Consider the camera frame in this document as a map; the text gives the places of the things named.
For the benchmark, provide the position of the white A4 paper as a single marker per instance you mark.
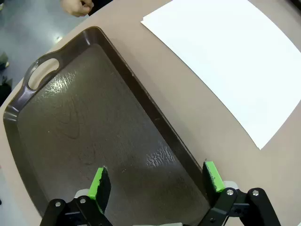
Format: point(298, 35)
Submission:
point(223, 58)

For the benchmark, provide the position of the person's right hand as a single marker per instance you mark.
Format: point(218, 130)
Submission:
point(76, 7)

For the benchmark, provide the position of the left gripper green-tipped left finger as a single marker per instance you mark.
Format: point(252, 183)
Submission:
point(100, 188)

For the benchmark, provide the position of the brown plastic serving tray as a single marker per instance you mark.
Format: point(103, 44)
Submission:
point(94, 117)

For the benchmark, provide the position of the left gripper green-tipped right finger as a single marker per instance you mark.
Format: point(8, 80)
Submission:
point(212, 179)

